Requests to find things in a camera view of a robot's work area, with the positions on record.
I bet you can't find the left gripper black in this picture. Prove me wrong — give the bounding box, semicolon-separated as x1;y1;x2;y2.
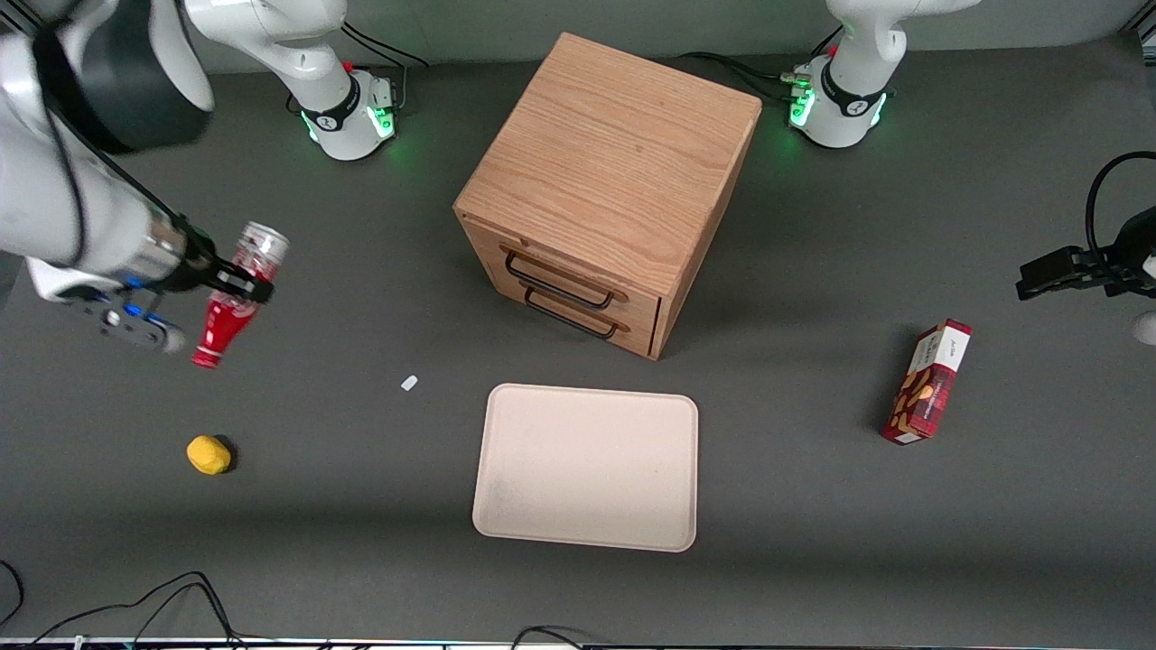
1016;206;1156;302

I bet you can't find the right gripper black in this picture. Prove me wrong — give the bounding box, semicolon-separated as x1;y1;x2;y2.
172;213;275;305

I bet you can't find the white rectangular tray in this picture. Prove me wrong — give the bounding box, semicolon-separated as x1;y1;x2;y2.
472;384;700;553

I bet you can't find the red snack box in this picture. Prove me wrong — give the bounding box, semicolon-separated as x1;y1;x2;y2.
881;319;974;445

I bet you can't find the yellow lemon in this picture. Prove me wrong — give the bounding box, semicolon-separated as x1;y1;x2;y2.
187;435;232;476

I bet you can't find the wooden upper drawer front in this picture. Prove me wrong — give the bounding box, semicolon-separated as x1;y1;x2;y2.
470;219;667;328

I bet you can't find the wooden drawer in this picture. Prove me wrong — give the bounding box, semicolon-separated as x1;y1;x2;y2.
470;219;667;328
515;287;660;358

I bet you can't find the wooden lower drawer front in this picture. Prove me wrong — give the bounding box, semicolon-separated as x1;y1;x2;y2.
515;287;660;358

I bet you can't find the wooden drawer cabinet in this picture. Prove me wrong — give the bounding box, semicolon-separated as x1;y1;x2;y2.
453;32;762;362

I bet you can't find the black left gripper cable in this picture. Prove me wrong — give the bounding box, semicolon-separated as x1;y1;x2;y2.
1086;151;1156;265

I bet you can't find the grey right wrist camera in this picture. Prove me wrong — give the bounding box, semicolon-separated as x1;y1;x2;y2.
63;293;188;355

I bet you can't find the black right arm base cable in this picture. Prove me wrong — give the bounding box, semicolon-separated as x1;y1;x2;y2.
340;20;431;114

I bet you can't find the black arm base cable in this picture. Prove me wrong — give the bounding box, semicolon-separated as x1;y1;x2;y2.
340;20;431;114
677;51;800;102

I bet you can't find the black looped floor cable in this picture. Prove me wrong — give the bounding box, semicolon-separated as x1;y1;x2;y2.
32;571;272;647

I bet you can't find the black upper drawer handle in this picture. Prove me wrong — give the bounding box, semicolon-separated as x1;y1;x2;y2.
504;250;629;311

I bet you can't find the black drawer handle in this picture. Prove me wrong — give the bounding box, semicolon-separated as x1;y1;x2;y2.
504;250;629;311
524;287;624;341

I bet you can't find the black lower drawer handle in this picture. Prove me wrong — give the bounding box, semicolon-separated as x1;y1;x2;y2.
524;287;624;341

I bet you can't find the black left arm base cable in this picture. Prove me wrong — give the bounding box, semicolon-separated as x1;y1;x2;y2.
677;51;800;102

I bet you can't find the black curved floor cable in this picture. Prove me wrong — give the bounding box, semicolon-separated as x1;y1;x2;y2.
0;560;25;629

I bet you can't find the black short floor cable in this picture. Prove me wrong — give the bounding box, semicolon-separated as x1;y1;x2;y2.
510;625;599;650

